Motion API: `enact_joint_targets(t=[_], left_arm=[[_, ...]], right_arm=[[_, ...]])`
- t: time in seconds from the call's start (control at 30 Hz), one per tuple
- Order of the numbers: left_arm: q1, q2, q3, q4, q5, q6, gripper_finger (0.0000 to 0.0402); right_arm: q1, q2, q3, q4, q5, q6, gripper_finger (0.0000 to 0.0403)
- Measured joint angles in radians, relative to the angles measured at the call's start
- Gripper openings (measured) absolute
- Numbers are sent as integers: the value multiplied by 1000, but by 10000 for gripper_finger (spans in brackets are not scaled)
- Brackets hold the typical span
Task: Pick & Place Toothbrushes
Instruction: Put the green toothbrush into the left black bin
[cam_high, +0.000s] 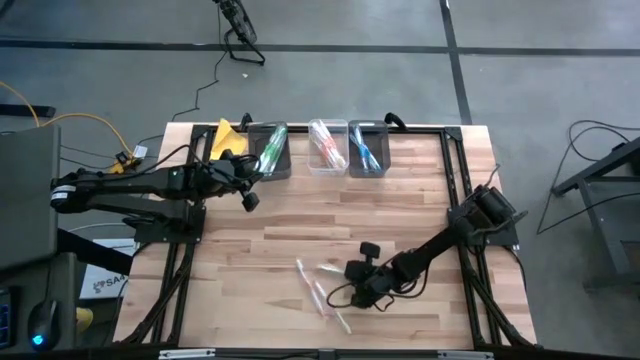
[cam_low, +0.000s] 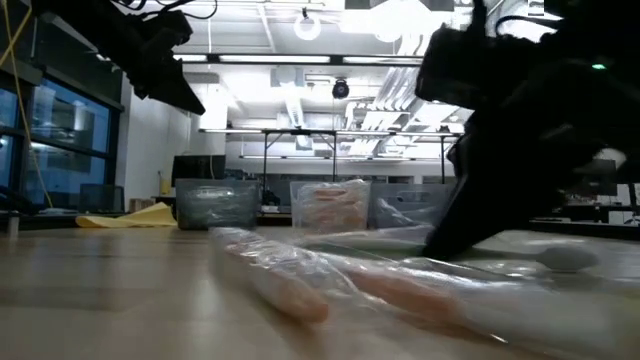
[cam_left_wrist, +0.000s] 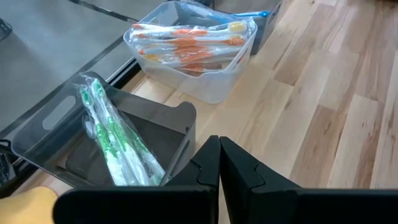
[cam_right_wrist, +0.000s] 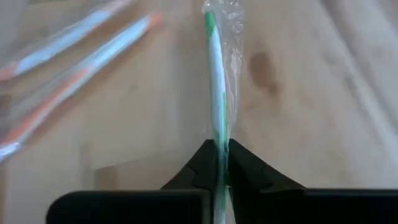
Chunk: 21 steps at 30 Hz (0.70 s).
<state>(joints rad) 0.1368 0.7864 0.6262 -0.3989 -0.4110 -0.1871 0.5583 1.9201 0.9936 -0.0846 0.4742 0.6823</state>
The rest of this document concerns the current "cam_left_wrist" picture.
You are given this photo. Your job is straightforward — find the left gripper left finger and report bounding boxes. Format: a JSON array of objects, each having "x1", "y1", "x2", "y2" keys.
[{"x1": 52, "y1": 135, "x2": 221, "y2": 224}]

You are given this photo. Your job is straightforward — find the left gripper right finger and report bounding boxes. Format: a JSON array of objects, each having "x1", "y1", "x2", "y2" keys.
[{"x1": 220, "y1": 136, "x2": 398, "y2": 224}]

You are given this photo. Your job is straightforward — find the blue toothbrush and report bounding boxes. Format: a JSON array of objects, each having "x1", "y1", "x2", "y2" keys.
[
  {"x1": 182, "y1": 1, "x2": 237, "y2": 26},
  {"x1": 231, "y1": 10, "x2": 271, "y2": 19}
]

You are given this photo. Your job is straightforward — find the dark grey plastic bin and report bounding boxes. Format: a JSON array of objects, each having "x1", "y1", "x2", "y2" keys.
[
  {"x1": 213, "y1": 0, "x2": 284, "y2": 55},
  {"x1": 11, "y1": 70, "x2": 198, "y2": 189}
]

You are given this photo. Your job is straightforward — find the clear plastic bin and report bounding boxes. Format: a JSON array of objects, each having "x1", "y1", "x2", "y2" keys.
[{"x1": 123, "y1": 0, "x2": 259, "y2": 105}]

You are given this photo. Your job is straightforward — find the yellow cloth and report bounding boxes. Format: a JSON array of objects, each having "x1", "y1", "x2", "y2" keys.
[{"x1": 0, "y1": 185, "x2": 59, "y2": 224}]

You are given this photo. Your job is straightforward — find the black floor stand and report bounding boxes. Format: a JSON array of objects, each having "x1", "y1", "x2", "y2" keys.
[{"x1": 0, "y1": 17, "x2": 14, "y2": 42}]

